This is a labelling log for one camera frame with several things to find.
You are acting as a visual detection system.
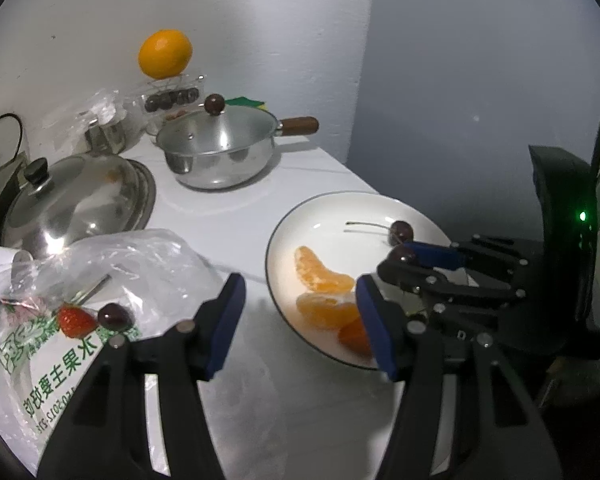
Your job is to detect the steel saucepan wooden handle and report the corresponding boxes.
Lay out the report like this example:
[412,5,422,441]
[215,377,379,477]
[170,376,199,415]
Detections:
[159,116,320,191]

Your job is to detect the green yellow sponge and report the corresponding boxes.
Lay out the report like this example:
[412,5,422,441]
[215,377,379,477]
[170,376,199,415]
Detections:
[225,95,270,110]

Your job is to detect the black cooker power cable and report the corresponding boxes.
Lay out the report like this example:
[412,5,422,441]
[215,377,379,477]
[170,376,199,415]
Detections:
[0,111,24,157]

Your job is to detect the clear bag with steel cups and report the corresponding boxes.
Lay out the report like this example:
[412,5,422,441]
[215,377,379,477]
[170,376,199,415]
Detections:
[50,89,146,156]

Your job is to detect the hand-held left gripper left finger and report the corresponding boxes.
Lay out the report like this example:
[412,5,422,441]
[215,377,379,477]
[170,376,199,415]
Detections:
[37,272,247,480]

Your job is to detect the red strawberry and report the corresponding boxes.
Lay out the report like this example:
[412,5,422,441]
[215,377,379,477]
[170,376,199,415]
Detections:
[56,305,98,338]

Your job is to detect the orange segment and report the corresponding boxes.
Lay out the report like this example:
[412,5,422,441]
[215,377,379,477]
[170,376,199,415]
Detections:
[296,292,363,330]
[339,317,378,356]
[294,246,356,292]

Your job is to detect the grey refrigerator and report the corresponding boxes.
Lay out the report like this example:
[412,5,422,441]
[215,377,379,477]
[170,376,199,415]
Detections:
[347,0,600,341]

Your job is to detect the steel lid black knob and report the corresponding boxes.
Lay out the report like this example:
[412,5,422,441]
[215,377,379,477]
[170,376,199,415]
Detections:
[1,154,143,256]

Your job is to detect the whole orange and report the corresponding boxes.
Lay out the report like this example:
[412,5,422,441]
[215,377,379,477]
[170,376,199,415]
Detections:
[138,29,193,80]

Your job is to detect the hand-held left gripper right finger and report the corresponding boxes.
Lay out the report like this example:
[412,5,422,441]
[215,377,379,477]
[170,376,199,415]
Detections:
[356,274,563,480]

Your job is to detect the clear plastic fruit box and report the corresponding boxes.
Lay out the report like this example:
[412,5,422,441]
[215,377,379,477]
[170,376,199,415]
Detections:
[140,72,206,131]

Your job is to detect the steel pan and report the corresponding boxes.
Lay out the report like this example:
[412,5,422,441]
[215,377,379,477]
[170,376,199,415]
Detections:
[125,158,157,233]

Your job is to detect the clear printed plastic bag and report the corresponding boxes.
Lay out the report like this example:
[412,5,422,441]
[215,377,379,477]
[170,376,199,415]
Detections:
[0,228,281,466]

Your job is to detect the white paper slip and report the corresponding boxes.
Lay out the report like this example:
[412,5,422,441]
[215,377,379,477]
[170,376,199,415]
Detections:
[0,246,33,286]

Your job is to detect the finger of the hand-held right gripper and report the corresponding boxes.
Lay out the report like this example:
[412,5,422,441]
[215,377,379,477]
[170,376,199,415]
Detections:
[377,258,526,308]
[409,233,531,281]

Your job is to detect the white plate dark rim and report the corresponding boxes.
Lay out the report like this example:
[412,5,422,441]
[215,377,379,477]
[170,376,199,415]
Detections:
[265,191,453,371]

